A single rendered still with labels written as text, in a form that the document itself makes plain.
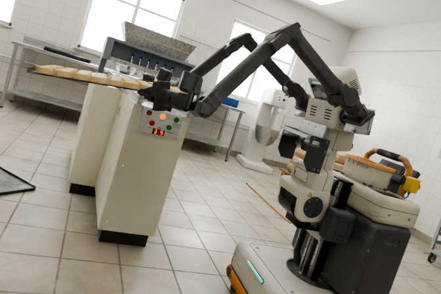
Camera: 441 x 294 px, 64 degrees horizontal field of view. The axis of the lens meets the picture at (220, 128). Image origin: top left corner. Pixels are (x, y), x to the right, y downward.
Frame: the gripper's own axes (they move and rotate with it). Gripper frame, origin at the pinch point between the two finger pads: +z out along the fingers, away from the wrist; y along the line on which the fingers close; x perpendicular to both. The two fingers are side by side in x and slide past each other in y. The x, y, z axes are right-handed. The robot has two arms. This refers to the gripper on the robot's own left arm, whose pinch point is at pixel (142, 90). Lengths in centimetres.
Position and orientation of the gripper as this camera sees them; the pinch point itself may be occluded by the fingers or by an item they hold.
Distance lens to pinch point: 128.7
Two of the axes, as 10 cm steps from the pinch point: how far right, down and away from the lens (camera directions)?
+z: -8.6, -2.6, 4.4
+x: 4.6, -0.3, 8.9
